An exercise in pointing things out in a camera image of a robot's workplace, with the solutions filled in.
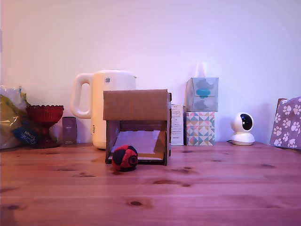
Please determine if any red and navy footbag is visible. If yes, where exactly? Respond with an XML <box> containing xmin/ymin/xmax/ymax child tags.
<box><xmin>111</xmin><ymin>145</ymin><xmax>139</xmax><ymax>172</ymax></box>

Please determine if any cardboard dice tower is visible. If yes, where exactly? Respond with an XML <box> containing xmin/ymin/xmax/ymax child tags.
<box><xmin>103</xmin><ymin>89</ymin><xmax>173</xmax><ymax>166</ymax></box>

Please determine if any narrow white printed box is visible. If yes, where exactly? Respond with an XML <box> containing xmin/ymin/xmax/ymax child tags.
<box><xmin>170</xmin><ymin>104</ymin><xmax>184</xmax><ymax>146</ymax></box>

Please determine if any geometric pattern box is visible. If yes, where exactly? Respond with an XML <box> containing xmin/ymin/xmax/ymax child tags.
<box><xmin>184</xmin><ymin>111</ymin><xmax>215</xmax><ymax>146</ymax></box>

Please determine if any white electric kettle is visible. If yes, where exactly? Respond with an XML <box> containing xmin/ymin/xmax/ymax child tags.
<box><xmin>70</xmin><ymin>69</ymin><xmax>138</xmax><ymax>150</ymax></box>

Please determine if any grey cloud-print tissue box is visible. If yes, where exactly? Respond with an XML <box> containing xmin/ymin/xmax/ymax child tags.
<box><xmin>184</xmin><ymin>77</ymin><xmax>220</xmax><ymax>113</ymax></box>

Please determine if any white tissue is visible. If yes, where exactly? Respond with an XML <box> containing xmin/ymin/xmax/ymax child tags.
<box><xmin>194</xmin><ymin>61</ymin><xmax>207</xmax><ymax>78</ymax></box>

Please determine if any small purple box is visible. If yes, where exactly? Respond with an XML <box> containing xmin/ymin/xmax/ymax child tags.
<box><xmin>62</xmin><ymin>116</ymin><xmax>78</xmax><ymax>145</ymax></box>

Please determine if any red glass goblet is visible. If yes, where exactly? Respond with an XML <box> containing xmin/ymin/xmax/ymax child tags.
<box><xmin>25</xmin><ymin>105</ymin><xmax>64</xmax><ymax>149</ymax></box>

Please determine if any paw print bag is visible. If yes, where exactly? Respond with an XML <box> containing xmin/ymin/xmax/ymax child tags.
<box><xmin>269</xmin><ymin>96</ymin><xmax>301</xmax><ymax>150</ymax></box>

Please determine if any plastic paper towel package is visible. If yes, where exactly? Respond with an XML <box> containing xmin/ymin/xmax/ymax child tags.
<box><xmin>0</xmin><ymin>85</ymin><xmax>40</xmax><ymax>150</ymax></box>

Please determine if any small white round camera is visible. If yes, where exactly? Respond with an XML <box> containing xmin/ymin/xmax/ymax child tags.
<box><xmin>230</xmin><ymin>112</ymin><xmax>255</xmax><ymax>146</ymax></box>

